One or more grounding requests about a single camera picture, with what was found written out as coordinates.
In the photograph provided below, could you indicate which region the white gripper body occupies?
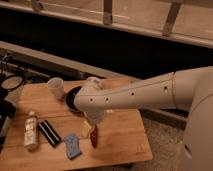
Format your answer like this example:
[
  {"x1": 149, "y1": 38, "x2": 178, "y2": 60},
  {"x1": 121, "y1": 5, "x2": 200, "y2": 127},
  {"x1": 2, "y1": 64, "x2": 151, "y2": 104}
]
[{"x1": 84, "y1": 111, "x2": 106, "y2": 125}]

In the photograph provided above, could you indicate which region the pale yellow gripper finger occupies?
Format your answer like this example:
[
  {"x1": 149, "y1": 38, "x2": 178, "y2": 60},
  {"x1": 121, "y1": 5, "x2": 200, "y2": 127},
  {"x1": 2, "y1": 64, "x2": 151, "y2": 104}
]
[{"x1": 82, "y1": 121, "x2": 93, "y2": 138}]

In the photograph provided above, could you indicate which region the dark red pepper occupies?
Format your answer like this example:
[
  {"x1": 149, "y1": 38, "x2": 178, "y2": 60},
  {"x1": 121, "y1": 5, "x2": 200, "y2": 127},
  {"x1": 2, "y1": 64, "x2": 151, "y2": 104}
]
[{"x1": 90, "y1": 126, "x2": 98, "y2": 148}]

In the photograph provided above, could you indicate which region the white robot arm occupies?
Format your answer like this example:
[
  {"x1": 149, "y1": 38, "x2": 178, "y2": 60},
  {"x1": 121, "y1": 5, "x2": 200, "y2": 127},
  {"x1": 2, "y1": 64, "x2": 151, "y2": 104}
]
[{"x1": 74, "y1": 66, "x2": 213, "y2": 171}]

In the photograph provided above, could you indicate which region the blue and white sponge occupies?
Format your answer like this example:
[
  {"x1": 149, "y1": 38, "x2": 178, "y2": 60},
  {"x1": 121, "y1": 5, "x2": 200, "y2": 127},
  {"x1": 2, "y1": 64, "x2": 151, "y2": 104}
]
[{"x1": 64, "y1": 134, "x2": 82, "y2": 160}]

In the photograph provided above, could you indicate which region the black white striped sponge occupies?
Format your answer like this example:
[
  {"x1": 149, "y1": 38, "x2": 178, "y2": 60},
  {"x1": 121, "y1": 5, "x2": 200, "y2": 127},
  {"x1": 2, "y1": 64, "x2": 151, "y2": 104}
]
[{"x1": 37, "y1": 120, "x2": 61, "y2": 148}]

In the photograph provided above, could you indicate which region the black bowl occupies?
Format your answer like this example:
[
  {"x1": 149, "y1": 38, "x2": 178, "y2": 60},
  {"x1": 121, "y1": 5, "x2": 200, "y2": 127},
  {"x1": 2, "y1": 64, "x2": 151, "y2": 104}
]
[{"x1": 66, "y1": 86, "x2": 81, "y2": 113}]

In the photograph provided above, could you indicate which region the white paper cup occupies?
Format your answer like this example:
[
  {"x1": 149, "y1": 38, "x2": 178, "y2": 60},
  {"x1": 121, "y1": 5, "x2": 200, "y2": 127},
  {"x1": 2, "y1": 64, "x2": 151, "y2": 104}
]
[{"x1": 47, "y1": 77, "x2": 64, "y2": 100}]

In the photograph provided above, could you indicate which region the clear plastic bottle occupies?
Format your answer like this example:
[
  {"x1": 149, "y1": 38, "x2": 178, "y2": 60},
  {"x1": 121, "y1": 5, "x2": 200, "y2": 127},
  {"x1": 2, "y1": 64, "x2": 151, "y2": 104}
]
[{"x1": 24, "y1": 111, "x2": 38, "y2": 151}]

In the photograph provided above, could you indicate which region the black device at left edge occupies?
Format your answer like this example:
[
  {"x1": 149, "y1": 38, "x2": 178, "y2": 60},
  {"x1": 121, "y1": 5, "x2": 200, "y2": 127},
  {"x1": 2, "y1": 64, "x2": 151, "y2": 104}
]
[{"x1": 0, "y1": 100, "x2": 16, "y2": 152}]

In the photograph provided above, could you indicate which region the round mirror with black rim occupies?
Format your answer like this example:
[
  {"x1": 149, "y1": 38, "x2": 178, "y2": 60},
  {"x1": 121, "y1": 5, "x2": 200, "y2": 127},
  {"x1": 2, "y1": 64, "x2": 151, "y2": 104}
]
[{"x1": 0, "y1": 75, "x2": 24, "y2": 91}]

